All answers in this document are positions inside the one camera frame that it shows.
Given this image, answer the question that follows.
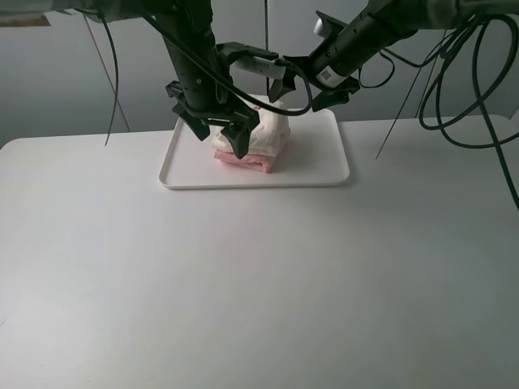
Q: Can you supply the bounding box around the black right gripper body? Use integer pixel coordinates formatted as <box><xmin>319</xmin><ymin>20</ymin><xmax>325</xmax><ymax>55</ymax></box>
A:
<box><xmin>283</xmin><ymin>11</ymin><xmax>414</xmax><ymax>91</ymax></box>

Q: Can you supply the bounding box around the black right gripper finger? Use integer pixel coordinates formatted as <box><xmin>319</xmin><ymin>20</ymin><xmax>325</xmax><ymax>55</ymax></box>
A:
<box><xmin>311</xmin><ymin>85</ymin><xmax>359</xmax><ymax>112</ymax></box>
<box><xmin>268</xmin><ymin>68</ymin><xmax>296</xmax><ymax>102</ymax></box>

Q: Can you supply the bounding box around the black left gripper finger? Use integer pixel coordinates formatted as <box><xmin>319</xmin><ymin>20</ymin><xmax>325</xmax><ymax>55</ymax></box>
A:
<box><xmin>178</xmin><ymin>111</ymin><xmax>211</xmax><ymax>141</ymax></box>
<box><xmin>221</xmin><ymin>122</ymin><xmax>259</xmax><ymax>159</ymax></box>

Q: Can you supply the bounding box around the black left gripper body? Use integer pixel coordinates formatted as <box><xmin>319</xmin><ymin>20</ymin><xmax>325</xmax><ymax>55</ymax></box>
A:
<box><xmin>161</xmin><ymin>15</ymin><xmax>260</xmax><ymax>125</ymax></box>

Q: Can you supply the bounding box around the cream white terry towel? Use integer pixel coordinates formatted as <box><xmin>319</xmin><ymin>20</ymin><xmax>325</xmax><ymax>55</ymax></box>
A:
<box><xmin>212</xmin><ymin>95</ymin><xmax>291</xmax><ymax>156</ymax></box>

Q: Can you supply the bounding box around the pink terry towel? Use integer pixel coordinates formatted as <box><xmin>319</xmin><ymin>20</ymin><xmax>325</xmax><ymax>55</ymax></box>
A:
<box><xmin>212</xmin><ymin>141</ymin><xmax>288</xmax><ymax>173</ymax></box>

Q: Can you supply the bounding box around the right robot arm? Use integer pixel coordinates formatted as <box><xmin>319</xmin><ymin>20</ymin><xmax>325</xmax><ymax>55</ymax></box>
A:
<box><xmin>268</xmin><ymin>0</ymin><xmax>518</xmax><ymax>112</ymax></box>

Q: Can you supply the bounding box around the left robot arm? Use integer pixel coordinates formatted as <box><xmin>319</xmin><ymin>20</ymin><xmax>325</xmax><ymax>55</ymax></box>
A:
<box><xmin>1</xmin><ymin>1</ymin><xmax>260</xmax><ymax>159</ymax></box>

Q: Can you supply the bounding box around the white rectangular plastic tray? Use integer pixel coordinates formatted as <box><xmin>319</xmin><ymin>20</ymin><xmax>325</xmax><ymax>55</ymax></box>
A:
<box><xmin>159</xmin><ymin>109</ymin><xmax>350</xmax><ymax>190</ymax></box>

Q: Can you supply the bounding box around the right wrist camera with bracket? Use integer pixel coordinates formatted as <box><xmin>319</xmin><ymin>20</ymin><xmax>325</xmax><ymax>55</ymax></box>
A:
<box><xmin>313</xmin><ymin>11</ymin><xmax>348</xmax><ymax>39</ymax></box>

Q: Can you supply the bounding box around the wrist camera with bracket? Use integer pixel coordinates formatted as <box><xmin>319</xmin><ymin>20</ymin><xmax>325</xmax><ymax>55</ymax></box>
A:
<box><xmin>217</xmin><ymin>42</ymin><xmax>286</xmax><ymax>79</ymax></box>
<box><xmin>313</xmin><ymin>11</ymin><xmax>348</xmax><ymax>39</ymax></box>

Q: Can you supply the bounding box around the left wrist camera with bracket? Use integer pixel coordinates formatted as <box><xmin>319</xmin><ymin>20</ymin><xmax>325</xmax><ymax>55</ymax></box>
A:
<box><xmin>217</xmin><ymin>42</ymin><xmax>286</xmax><ymax>79</ymax></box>

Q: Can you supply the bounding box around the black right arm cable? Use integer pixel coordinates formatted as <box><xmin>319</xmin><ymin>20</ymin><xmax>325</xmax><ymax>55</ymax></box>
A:
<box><xmin>358</xmin><ymin>0</ymin><xmax>519</xmax><ymax>210</ymax></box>

